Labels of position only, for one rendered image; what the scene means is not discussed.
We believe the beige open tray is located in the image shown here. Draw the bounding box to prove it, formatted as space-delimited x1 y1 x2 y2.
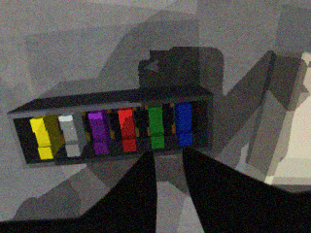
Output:
245 51 311 193

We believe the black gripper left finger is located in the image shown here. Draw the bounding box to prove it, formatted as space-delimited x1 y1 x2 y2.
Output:
0 151 157 233

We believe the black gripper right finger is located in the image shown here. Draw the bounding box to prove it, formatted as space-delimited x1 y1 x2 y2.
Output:
183 148 311 233

